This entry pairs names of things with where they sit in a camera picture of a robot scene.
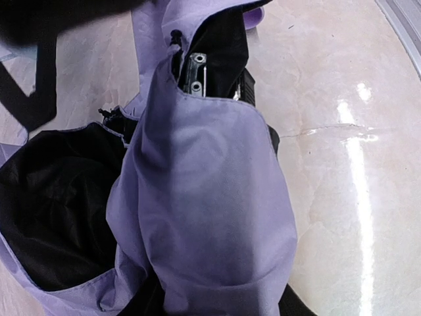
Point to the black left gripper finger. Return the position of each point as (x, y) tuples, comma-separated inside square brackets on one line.
[(245, 88)]

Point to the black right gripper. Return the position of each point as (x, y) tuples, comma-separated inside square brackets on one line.
[(65, 59)]

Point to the lilac folding umbrella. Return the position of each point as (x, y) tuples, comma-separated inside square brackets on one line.
[(173, 205)]

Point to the aluminium front rail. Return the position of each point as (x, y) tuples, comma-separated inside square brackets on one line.
[(404, 17)]

